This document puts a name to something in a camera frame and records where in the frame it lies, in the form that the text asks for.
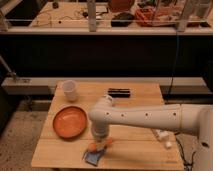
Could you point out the orange plate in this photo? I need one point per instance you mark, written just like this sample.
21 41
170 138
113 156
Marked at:
70 122

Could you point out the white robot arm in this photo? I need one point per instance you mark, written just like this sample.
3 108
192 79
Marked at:
192 119

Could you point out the black rectangular box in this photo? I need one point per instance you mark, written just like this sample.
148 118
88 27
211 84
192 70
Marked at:
119 93

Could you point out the black bag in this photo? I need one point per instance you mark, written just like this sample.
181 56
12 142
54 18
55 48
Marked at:
122 20

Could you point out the wooden background table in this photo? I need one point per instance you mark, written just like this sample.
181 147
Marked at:
70 15

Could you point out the white plastic cup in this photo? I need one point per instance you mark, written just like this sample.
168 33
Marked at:
69 89

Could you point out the white plastic bottle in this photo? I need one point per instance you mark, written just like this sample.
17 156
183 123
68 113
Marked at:
163 136

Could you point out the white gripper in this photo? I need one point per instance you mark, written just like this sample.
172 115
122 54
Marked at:
100 139

